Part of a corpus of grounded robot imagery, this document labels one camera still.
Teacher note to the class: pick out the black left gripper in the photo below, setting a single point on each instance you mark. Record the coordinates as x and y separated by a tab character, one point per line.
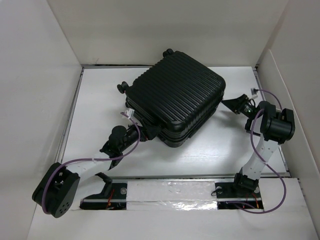
150	132

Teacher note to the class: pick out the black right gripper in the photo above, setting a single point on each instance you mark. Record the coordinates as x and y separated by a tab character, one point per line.
237	103

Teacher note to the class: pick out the black ribbed hard-shell suitcase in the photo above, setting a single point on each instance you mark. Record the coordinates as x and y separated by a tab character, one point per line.
178	95

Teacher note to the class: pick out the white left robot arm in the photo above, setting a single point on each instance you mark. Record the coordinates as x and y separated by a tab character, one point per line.
57	190

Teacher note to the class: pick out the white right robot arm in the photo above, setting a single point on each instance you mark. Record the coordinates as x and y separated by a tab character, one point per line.
269	128

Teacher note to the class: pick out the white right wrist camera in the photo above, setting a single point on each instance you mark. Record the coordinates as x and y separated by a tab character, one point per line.
254	93

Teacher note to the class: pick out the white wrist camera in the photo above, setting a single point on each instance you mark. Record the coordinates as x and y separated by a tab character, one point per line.
254	93
128	114

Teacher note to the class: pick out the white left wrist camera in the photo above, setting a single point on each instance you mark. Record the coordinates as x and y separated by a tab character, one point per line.
128	114

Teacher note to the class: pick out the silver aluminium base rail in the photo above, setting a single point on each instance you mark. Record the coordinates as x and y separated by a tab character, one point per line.
174	191

